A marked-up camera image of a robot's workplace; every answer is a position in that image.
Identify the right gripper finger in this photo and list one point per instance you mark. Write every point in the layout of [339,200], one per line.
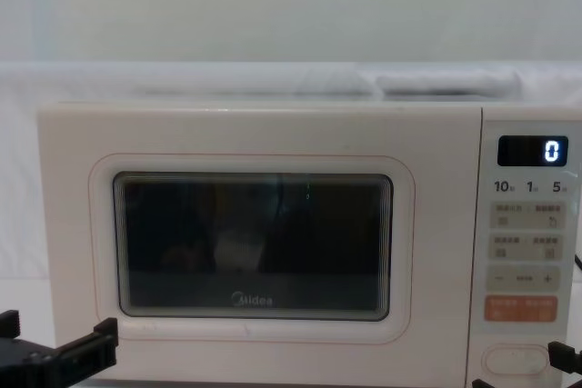
[481,384]
[567,361]

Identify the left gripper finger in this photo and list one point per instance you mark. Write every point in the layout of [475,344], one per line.
[10,324]
[93,358]

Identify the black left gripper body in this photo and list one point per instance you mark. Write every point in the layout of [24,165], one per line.
[25,363]

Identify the oven control panel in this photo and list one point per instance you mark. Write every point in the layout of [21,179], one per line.
[523,270]

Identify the cream microwave oven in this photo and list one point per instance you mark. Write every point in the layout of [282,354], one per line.
[273,133]

